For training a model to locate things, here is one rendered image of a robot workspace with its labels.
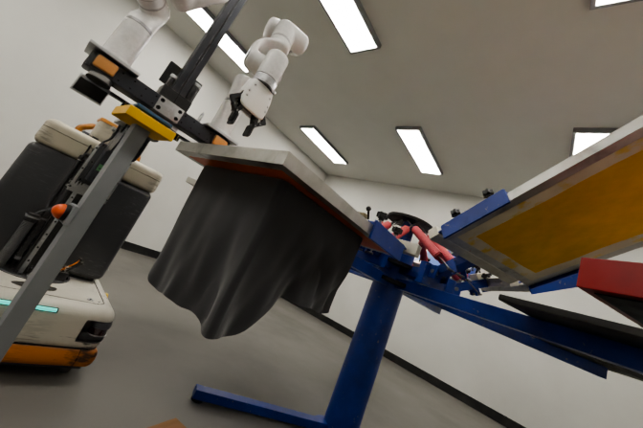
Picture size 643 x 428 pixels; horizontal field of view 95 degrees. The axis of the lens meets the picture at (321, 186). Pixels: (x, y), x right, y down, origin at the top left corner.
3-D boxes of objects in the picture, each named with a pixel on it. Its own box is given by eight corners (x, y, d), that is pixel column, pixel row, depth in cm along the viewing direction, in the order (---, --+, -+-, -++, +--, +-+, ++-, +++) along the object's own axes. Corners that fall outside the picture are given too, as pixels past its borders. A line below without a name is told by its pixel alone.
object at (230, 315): (215, 341, 69) (290, 183, 81) (207, 333, 72) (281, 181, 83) (320, 350, 102) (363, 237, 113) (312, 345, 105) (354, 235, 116)
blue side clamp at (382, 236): (370, 237, 102) (377, 219, 104) (358, 235, 105) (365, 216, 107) (400, 261, 124) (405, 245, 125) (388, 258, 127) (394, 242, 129)
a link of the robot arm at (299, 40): (271, 28, 132) (297, 51, 139) (255, 56, 121) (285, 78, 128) (290, 0, 121) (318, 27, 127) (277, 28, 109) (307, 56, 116)
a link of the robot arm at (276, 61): (258, 59, 108) (280, 77, 112) (245, 82, 105) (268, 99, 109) (275, 42, 95) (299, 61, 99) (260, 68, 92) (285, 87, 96)
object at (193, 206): (206, 343, 68) (285, 179, 79) (138, 277, 97) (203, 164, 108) (216, 344, 70) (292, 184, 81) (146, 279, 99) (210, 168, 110)
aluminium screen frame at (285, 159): (282, 164, 69) (289, 150, 70) (174, 149, 106) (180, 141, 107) (398, 258, 125) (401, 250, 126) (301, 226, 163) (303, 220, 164)
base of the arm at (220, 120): (196, 126, 135) (213, 99, 139) (219, 142, 143) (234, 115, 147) (211, 124, 124) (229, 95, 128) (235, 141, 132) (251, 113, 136)
